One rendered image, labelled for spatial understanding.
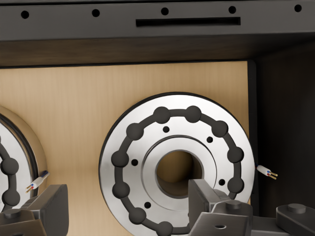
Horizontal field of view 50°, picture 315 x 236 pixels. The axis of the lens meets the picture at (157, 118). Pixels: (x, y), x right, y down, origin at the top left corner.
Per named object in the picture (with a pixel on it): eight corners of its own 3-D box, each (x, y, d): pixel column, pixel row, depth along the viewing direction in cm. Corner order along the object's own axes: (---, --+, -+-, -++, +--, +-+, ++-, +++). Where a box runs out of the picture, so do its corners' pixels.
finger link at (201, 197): (205, 265, 12) (188, 224, 15) (224, 264, 12) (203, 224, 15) (204, 203, 12) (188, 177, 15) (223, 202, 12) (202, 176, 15)
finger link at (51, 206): (44, 210, 11) (67, 181, 15) (24, 210, 11) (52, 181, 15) (47, 273, 11) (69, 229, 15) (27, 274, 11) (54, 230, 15)
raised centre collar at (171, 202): (216, 207, 22) (219, 210, 21) (141, 210, 22) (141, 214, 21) (215, 133, 22) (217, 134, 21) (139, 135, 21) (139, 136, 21)
